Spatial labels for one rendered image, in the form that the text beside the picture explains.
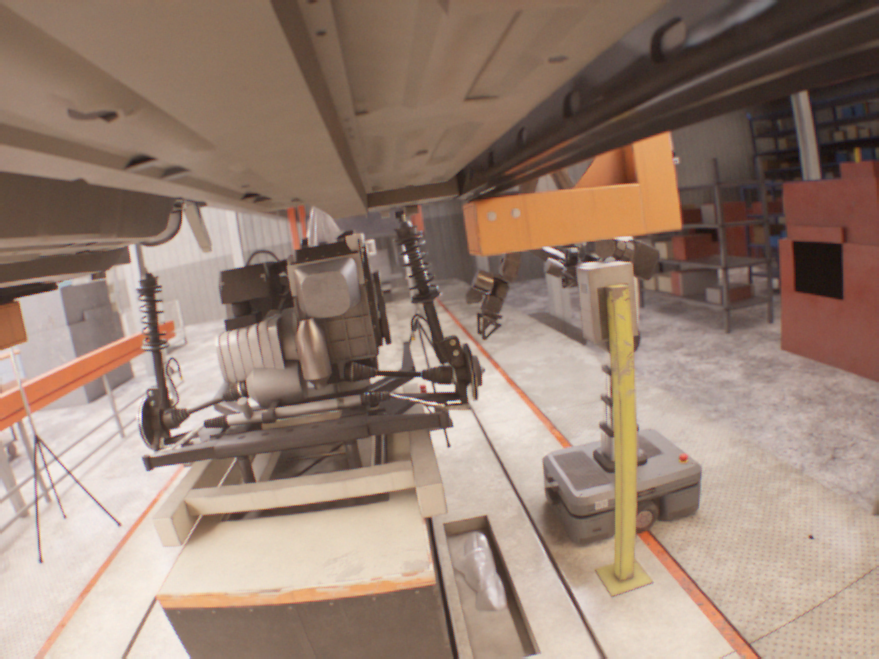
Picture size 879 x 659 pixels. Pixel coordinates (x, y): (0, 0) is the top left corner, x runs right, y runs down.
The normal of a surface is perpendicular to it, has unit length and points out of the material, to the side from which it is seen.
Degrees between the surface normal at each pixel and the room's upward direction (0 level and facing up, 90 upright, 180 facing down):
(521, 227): 90
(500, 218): 90
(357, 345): 90
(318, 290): 90
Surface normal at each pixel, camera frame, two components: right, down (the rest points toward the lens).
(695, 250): 0.15, 0.17
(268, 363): -0.14, 0.22
